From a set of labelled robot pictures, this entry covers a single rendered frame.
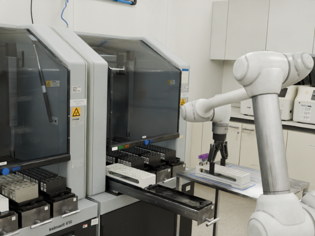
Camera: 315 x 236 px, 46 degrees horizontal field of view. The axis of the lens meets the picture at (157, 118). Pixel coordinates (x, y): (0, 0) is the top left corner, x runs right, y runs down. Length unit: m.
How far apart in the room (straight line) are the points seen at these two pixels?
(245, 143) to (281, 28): 1.30
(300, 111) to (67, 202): 2.70
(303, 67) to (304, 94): 2.39
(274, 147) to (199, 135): 3.10
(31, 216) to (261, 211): 0.95
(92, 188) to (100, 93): 0.50
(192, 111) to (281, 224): 0.76
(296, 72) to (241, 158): 2.76
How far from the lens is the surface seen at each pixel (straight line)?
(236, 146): 4.26
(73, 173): 1.91
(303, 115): 3.91
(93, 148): 1.95
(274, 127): 1.45
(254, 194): 1.94
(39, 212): 1.74
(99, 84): 1.92
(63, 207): 1.81
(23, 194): 1.76
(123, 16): 3.59
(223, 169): 2.09
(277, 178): 1.45
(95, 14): 3.36
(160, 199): 1.83
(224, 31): 4.64
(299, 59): 1.56
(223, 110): 2.00
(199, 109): 1.89
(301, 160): 3.98
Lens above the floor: 1.46
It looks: 9 degrees down
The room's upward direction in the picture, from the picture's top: 2 degrees clockwise
